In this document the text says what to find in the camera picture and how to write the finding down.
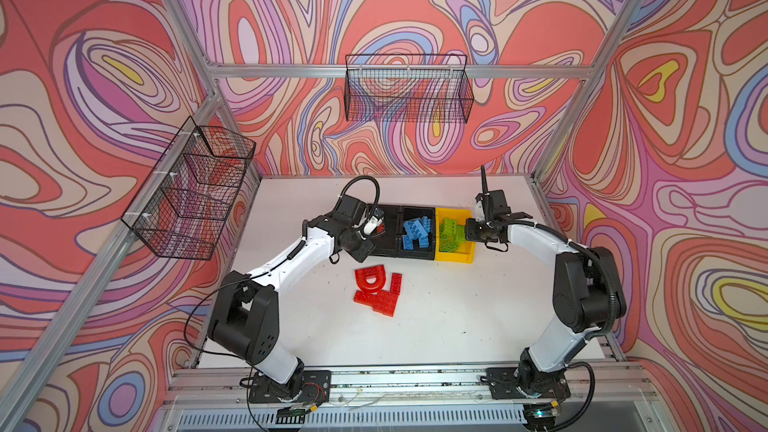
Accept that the green lego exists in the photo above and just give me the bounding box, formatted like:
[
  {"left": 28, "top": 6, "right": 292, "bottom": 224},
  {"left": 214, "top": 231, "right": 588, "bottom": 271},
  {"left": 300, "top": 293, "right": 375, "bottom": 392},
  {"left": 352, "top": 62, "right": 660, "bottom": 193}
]
[{"left": 439, "top": 218, "right": 466, "bottom": 253}]

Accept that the red lego upright slim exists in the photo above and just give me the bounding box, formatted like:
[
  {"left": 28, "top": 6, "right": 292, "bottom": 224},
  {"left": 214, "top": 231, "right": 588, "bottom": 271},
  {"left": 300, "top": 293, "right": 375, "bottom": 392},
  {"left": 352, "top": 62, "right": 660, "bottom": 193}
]
[{"left": 389, "top": 273, "right": 402, "bottom": 296}]

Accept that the yellow bin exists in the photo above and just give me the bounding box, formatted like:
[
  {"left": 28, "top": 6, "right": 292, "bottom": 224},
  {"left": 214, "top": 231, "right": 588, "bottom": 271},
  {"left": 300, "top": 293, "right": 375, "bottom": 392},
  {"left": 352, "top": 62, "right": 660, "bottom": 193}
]
[{"left": 435, "top": 208, "right": 475, "bottom": 264}]

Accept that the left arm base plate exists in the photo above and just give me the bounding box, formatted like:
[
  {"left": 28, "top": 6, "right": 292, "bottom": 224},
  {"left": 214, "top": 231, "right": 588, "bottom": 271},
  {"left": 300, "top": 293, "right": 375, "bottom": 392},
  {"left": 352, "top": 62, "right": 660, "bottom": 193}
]
[{"left": 241, "top": 369, "right": 332, "bottom": 405}]

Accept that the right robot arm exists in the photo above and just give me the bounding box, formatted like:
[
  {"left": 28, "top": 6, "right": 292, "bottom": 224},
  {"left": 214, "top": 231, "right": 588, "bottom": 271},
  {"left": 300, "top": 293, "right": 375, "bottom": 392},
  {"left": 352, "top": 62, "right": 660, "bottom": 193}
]
[{"left": 465, "top": 190, "right": 627, "bottom": 398}]

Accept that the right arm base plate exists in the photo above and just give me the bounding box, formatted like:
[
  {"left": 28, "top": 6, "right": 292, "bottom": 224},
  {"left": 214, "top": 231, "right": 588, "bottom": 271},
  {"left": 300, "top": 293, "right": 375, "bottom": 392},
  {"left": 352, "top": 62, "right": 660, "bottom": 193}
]
[{"left": 479, "top": 367, "right": 571, "bottom": 401}]

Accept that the red arch lego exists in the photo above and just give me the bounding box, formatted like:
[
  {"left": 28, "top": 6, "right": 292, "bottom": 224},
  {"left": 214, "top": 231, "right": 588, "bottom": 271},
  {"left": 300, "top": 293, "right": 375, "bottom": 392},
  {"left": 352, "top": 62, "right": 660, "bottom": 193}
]
[{"left": 355, "top": 265, "right": 387, "bottom": 294}]

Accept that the blue lego top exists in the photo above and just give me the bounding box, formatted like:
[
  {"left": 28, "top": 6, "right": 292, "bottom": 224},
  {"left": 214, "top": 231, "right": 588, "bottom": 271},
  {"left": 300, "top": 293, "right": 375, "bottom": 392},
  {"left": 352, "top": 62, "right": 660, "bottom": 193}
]
[{"left": 402, "top": 216, "right": 432, "bottom": 251}]

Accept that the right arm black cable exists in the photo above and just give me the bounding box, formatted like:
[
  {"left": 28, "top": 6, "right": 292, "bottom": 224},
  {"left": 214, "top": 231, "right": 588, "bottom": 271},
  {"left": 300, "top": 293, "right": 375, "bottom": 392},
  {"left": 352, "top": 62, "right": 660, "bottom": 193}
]
[{"left": 479, "top": 164, "right": 619, "bottom": 432}]

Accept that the red lego plate cluster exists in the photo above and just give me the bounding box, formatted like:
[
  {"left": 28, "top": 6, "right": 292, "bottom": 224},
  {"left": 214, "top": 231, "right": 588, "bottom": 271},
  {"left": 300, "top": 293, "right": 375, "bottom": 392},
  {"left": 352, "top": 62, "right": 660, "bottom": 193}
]
[{"left": 353, "top": 290, "right": 399, "bottom": 317}]

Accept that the wire basket left wall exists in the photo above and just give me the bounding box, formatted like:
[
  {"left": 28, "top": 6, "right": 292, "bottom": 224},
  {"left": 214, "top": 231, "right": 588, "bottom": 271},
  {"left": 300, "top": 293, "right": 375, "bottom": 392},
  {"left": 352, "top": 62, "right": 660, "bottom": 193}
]
[{"left": 121, "top": 118, "right": 255, "bottom": 260}]

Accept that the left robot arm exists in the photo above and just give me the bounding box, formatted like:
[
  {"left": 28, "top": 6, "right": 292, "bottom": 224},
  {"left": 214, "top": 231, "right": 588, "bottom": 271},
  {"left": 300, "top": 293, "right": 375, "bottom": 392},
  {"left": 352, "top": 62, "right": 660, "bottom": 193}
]
[{"left": 207, "top": 193, "right": 384, "bottom": 400}]

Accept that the black bin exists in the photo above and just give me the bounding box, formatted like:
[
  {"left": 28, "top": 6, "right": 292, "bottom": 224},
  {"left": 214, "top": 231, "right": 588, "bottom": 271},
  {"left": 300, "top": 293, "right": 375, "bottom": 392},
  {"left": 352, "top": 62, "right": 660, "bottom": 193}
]
[
  {"left": 369, "top": 204, "right": 402, "bottom": 258},
  {"left": 397, "top": 206, "right": 437, "bottom": 261}
]

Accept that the wire basket wall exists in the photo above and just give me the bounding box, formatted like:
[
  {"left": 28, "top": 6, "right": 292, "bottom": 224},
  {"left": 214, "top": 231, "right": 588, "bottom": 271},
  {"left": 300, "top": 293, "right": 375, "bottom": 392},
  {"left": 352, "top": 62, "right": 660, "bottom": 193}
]
[
  {"left": 343, "top": 52, "right": 475, "bottom": 124},
  {"left": 121, "top": 118, "right": 255, "bottom": 260}
]

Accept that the wire basket back wall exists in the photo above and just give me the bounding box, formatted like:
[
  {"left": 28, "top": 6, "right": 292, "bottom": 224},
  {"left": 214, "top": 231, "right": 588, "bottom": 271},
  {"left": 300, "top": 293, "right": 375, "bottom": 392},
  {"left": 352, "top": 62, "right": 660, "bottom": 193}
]
[{"left": 343, "top": 52, "right": 475, "bottom": 124}]

